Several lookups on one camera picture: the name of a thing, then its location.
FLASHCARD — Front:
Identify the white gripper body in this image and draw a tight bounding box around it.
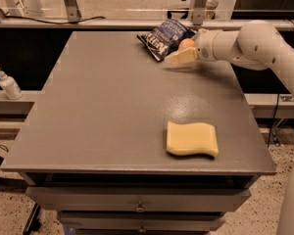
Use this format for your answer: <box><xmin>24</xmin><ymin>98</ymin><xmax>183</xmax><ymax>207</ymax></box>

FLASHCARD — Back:
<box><xmin>195</xmin><ymin>29</ymin><xmax>221</xmax><ymax>62</ymax></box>

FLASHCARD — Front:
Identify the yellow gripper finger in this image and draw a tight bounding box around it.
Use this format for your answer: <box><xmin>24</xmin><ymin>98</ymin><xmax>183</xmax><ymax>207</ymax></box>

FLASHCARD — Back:
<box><xmin>193</xmin><ymin>28</ymin><xmax>210</xmax><ymax>40</ymax></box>
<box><xmin>165</xmin><ymin>47</ymin><xmax>197</xmax><ymax>64</ymax></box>

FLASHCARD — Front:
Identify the orange fruit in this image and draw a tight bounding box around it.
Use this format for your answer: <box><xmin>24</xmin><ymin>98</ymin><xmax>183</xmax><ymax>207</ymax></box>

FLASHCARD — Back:
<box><xmin>178</xmin><ymin>38</ymin><xmax>196</xmax><ymax>50</ymax></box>

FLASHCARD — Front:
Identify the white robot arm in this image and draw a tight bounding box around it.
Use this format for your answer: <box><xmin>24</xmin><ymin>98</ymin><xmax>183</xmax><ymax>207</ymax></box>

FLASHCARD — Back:
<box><xmin>165</xmin><ymin>20</ymin><xmax>294</xmax><ymax>235</ymax></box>

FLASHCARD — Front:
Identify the blue chip bag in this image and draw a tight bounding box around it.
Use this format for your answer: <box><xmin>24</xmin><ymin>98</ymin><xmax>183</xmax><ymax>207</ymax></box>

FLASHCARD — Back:
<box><xmin>137</xmin><ymin>19</ymin><xmax>195</xmax><ymax>62</ymax></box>

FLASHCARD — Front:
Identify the yellow sponge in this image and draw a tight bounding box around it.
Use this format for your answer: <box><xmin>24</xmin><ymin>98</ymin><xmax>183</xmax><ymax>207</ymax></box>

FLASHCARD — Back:
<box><xmin>167</xmin><ymin>121</ymin><xmax>219</xmax><ymax>158</ymax></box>

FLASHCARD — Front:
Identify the grey drawer cabinet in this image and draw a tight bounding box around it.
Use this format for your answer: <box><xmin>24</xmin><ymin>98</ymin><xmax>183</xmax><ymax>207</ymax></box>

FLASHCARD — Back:
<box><xmin>2</xmin><ymin>31</ymin><xmax>275</xmax><ymax>235</ymax></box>

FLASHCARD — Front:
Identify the white pump bottle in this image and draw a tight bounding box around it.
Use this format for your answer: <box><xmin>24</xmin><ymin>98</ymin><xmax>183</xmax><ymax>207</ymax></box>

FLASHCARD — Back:
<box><xmin>0</xmin><ymin>69</ymin><xmax>23</xmax><ymax>100</ymax></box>

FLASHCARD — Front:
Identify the grey metal bracket right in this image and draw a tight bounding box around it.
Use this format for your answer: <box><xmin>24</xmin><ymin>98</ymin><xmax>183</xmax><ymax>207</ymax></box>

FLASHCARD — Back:
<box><xmin>190</xmin><ymin>0</ymin><xmax>207</xmax><ymax>25</ymax></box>

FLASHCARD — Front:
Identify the grey metal bracket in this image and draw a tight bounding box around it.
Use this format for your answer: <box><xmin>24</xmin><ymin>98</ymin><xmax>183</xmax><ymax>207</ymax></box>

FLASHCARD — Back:
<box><xmin>64</xmin><ymin>0</ymin><xmax>81</xmax><ymax>24</ymax></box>
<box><xmin>190</xmin><ymin>0</ymin><xmax>207</xmax><ymax>25</ymax></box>

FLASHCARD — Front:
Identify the grey metal bracket left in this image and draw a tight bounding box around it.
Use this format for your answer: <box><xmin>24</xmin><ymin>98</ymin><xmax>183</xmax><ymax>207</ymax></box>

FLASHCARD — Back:
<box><xmin>64</xmin><ymin>0</ymin><xmax>81</xmax><ymax>24</ymax></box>

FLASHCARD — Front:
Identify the black cable on ledge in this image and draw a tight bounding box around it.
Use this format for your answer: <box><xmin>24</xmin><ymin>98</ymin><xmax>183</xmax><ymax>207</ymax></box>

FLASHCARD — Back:
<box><xmin>3</xmin><ymin>15</ymin><xmax>106</xmax><ymax>25</ymax></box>

